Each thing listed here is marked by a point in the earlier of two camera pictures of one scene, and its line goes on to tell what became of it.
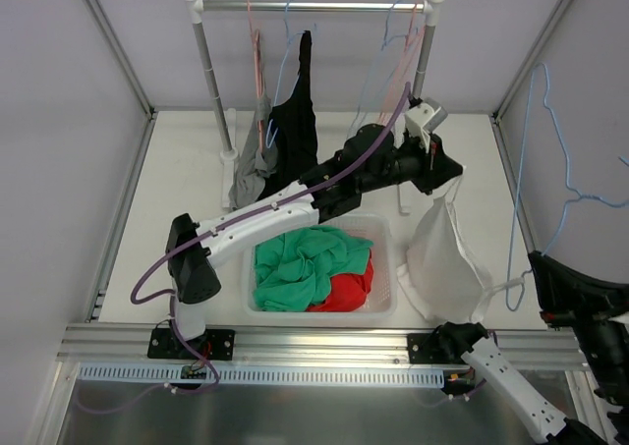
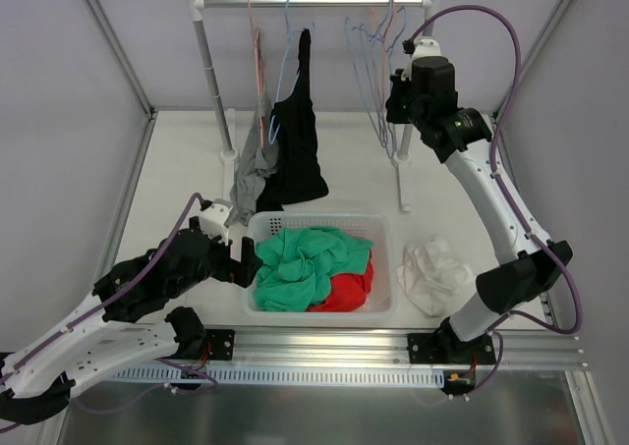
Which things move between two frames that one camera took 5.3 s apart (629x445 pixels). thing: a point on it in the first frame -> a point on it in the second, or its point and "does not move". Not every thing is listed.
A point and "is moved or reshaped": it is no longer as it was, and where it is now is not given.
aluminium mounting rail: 98,345 does not move
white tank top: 445,274 is moved or reshaped
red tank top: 348,292 does not move
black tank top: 292,128 does not move
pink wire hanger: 414,36 is moved or reshaped
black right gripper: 574,293 -> 398,103
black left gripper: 432,165 -> 235,266
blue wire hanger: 387,41 -> 368,111
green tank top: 292,269 does not move
